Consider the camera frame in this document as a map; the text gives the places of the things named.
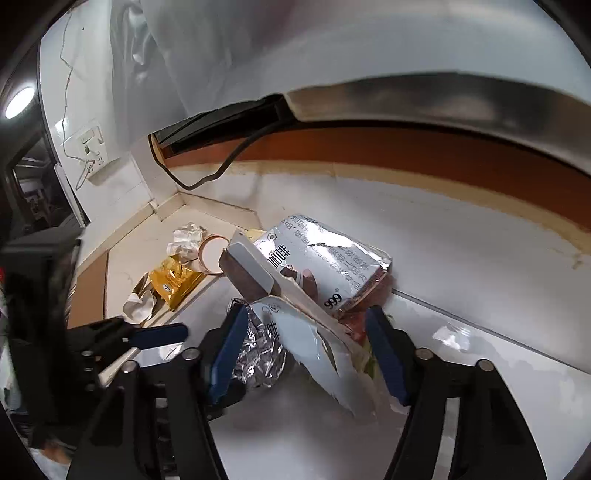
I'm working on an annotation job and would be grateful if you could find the crumpled white paper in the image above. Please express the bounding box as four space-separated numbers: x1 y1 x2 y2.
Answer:
166 222 207 262

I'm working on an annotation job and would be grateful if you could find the white torn wrapper piece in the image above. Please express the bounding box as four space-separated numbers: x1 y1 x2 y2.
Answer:
122 273 157 324

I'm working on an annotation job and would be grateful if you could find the round ceiling light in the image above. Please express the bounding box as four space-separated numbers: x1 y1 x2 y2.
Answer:
4 85 36 120

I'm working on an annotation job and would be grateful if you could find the white wall socket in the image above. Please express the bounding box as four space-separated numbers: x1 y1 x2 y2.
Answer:
75 123 116 185

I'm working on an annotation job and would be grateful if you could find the aluminium foil ball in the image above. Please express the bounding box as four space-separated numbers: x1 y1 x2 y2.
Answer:
228 298 287 390

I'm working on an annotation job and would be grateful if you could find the large translucent plastic bag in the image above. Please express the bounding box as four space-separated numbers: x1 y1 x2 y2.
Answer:
110 1 590 170

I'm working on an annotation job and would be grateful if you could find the round white lid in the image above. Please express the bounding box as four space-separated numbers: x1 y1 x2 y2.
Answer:
197 235 229 276

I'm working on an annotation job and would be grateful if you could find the black cable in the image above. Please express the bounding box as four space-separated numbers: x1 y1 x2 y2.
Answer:
148 117 288 191

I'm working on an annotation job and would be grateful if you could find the gold yellow snack wrapper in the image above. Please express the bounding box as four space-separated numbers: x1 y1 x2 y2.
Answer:
148 257 205 311

